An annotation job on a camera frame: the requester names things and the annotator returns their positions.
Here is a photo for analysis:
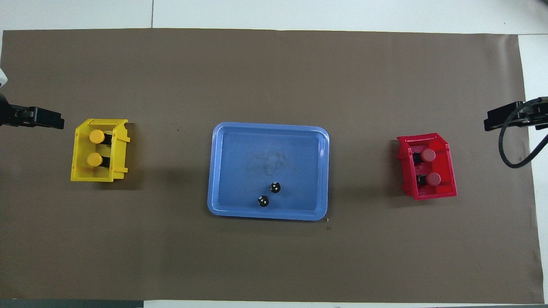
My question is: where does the brown table mat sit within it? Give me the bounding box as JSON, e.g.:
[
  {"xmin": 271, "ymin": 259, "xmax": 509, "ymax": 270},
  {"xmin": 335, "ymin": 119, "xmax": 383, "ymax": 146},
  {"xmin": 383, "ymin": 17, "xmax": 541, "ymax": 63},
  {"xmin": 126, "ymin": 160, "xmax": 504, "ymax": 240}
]
[{"xmin": 0, "ymin": 28, "xmax": 544, "ymax": 304}]

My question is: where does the yellow plastic bin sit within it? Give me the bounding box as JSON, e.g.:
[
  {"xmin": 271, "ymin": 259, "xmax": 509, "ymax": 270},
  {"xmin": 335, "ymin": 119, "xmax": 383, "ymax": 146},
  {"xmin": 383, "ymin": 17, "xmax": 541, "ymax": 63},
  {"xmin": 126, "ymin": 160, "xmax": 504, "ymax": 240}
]
[{"xmin": 71, "ymin": 118, "xmax": 131, "ymax": 183}]

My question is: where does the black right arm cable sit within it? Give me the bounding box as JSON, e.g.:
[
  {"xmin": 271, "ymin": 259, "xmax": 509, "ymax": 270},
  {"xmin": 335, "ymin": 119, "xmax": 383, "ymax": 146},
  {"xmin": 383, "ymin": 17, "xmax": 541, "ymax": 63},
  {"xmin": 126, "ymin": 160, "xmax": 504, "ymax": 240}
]
[{"xmin": 498, "ymin": 98, "xmax": 548, "ymax": 168}]

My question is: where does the blue plastic tray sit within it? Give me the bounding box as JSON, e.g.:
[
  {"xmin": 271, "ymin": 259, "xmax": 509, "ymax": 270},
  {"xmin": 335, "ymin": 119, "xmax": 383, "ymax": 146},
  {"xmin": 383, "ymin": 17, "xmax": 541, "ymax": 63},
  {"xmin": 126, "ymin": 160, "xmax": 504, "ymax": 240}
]
[{"xmin": 207, "ymin": 122, "xmax": 330, "ymax": 221}]

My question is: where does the yellow push button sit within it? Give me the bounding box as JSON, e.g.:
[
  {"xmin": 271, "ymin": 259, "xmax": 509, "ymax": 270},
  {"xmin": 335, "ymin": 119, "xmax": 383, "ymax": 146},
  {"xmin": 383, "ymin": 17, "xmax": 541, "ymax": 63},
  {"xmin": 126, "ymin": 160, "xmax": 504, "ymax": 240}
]
[
  {"xmin": 86, "ymin": 153, "xmax": 113, "ymax": 168},
  {"xmin": 89, "ymin": 130, "xmax": 113, "ymax": 146}
]

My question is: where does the red plastic bin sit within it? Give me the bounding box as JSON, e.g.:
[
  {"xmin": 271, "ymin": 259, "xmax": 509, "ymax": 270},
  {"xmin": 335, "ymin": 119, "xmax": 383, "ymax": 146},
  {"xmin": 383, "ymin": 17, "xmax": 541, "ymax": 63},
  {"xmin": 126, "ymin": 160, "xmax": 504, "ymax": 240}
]
[{"xmin": 396, "ymin": 133, "xmax": 458, "ymax": 201}]

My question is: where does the red push button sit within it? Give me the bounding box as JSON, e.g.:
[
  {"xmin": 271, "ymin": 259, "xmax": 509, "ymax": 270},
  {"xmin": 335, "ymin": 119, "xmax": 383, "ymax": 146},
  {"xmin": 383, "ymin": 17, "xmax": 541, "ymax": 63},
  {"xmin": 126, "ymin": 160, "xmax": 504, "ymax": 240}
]
[
  {"xmin": 416, "ymin": 172, "xmax": 441, "ymax": 187},
  {"xmin": 412, "ymin": 148, "xmax": 436, "ymax": 163}
]

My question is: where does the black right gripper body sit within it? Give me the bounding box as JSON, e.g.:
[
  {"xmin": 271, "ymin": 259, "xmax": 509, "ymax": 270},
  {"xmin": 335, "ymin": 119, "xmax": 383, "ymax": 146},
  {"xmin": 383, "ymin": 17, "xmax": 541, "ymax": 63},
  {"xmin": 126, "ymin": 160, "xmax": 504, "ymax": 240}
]
[{"xmin": 523, "ymin": 98, "xmax": 548, "ymax": 130}]

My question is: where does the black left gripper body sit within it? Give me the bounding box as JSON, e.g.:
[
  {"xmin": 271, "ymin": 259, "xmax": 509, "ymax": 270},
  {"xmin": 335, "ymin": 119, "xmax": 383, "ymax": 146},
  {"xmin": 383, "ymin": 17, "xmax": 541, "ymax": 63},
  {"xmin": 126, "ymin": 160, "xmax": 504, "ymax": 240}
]
[{"xmin": 0, "ymin": 93, "xmax": 18, "ymax": 127}]

